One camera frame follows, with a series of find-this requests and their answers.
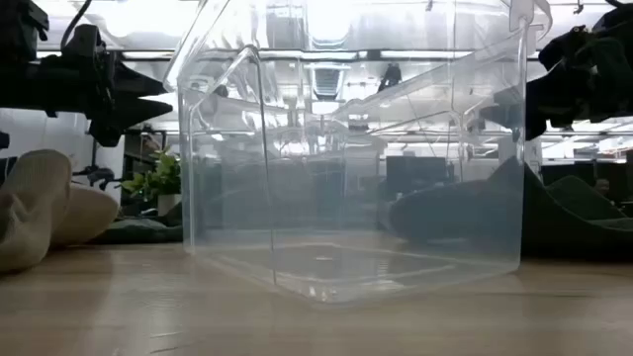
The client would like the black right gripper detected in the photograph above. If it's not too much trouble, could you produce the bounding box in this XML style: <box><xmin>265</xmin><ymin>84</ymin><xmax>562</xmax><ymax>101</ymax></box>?
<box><xmin>478</xmin><ymin>3</ymin><xmax>633</xmax><ymax>142</ymax></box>

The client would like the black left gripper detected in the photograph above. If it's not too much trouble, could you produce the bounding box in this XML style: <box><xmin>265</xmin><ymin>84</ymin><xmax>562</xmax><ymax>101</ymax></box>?
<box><xmin>38</xmin><ymin>23</ymin><xmax>175</xmax><ymax>148</ymax></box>

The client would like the dark green hat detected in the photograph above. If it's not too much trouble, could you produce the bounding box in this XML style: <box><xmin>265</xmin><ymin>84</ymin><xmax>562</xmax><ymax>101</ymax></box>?
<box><xmin>91</xmin><ymin>201</ymin><xmax>185</xmax><ymax>245</ymax></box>
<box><xmin>544</xmin><ymin>174</ymin><xmax>628</xmax><ymax>222</ymax></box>
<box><xmin>521</xmin><ymin>162</ymin><xmax>633</xmax><ymax>262</ymax></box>

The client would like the beige knit hat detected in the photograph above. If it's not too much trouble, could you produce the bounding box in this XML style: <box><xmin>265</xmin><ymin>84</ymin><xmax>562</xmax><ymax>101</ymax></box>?
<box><xmin>0</xmin><ymin>148</ymin><xmax>121</xmax><ymax>274</ymax></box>

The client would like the navy blue hat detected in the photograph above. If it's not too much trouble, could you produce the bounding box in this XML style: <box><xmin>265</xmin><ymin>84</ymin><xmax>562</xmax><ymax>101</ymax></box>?
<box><xmin>389</xmin><ymin>156</ymin><xmax>526</xmax><ymax>247</ymax></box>

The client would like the green plant in white pot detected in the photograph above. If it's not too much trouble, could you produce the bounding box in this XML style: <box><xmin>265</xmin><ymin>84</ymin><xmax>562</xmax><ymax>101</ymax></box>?
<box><xmin>120</xmin><ymin>146</ymin><xmax>184</xmax><ymax>218</ymax></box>

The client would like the person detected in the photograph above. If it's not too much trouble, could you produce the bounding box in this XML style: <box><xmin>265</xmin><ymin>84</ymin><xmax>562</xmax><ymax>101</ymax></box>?
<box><xmin>594</xmin><ymin>177</ymin><xmax>617</xmax><ymax>205</ymax></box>

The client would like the black computer monitor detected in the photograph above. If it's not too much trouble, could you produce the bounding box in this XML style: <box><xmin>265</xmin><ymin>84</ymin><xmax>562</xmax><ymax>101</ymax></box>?
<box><xmin>385</xmin><ymin>155</ymin><xmax>449</xmax><ymax>200</ymax></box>

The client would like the ceiling air vent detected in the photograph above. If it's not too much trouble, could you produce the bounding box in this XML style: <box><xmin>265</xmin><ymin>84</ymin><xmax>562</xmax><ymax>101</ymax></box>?
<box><xmin>310</xmin><ymin>66</ymin><xmax>344</xmax><ymax>102</ymax></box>

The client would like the clear plastic storage bin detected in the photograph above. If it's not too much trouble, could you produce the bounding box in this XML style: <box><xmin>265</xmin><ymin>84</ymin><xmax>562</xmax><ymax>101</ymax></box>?
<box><xmin>162</xmin><ymin>0</ymin><xmax>554</xmax><ymax>309</ymax></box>

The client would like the black cable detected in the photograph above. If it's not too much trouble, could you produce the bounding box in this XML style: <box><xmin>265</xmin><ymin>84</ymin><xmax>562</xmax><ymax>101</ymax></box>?
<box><xmin>58</xmin><ymin>0</ymin><xmax>94</xmax><ymax>50</ymax></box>

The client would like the black ceiling camera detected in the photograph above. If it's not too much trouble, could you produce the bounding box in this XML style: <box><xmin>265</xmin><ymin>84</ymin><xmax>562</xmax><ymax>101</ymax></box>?
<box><xmin>377</xmin><ymin>62</ymin><xmax>403</xmax><ymax>94</ymax></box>

